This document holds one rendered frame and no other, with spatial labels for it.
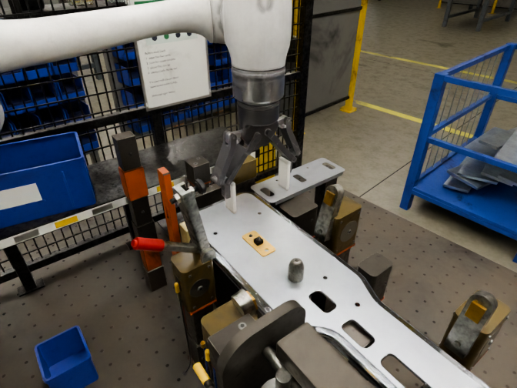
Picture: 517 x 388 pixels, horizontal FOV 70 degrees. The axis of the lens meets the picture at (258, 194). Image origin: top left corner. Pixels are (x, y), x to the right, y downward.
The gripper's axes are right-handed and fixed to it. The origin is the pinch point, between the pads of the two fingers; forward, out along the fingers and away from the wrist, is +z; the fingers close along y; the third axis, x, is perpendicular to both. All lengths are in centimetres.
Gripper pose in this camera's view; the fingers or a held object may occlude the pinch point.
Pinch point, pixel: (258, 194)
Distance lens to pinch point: 75.7
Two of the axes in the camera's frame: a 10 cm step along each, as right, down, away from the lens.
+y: -8.0, 3.4, -5.0
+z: 0.0, 8.3, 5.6
